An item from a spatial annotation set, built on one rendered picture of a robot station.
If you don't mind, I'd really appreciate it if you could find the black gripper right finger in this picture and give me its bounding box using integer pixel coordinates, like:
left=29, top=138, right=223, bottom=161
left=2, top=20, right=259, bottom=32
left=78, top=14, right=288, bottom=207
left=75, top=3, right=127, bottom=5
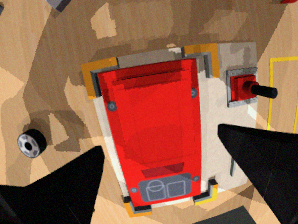
left=217, top=123, right=298, bottom=224

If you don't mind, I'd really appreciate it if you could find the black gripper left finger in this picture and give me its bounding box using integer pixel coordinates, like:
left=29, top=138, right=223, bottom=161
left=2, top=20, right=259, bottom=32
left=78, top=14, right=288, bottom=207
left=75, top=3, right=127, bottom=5
left=0, top=145, right=105, bottom=224

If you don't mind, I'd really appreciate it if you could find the black toy car wheel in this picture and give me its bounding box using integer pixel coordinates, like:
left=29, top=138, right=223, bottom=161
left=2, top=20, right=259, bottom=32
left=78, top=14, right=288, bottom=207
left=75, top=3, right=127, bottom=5
left=17, top=128, right=47, bottom=159

